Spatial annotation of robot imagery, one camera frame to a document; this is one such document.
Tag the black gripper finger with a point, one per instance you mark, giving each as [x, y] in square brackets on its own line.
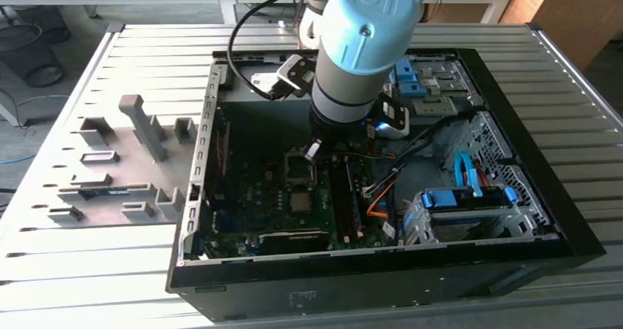
[312, 150]

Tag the silver green-edged CPU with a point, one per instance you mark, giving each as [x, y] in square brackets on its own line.
[300, 202]

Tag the silver blue-capped robot arm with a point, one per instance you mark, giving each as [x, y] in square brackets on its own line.
[340, 88]

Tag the CPU socket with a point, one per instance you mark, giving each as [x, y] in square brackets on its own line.
[302, 214]

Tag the black RAM slot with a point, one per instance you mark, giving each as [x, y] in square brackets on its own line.
[352, 197]
[339, 197]

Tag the dark green motherboard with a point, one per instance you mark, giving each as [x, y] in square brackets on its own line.
[258, 205]

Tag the empty blue disk carrier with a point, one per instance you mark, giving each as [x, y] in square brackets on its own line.
[408, 86]

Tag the grey power supply unit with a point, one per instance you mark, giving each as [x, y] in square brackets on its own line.
[238, 97]

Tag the grey metal drive cage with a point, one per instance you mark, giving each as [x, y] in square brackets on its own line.
[438, 106]

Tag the black graphics card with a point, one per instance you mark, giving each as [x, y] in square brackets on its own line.
[292, 239]

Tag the blue carrier with black disk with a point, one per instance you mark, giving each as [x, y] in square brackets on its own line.
[444, 197]

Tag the grey plastic parts rack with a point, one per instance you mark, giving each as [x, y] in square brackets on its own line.
[131, 176]

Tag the silver disk bay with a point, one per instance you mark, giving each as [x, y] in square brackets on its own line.
[487, 223]

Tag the black open PC case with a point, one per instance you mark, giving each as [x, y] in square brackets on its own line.
[340, 292]

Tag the green RAM stick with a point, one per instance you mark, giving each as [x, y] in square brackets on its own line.
[104, 192]

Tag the wooden cabinet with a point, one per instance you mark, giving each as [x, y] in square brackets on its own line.
[574, 15]

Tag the black mesh waste bin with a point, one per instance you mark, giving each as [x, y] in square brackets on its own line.
[34, 62]

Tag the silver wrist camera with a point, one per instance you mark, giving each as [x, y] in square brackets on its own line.
[296, 73]
[395, 119]

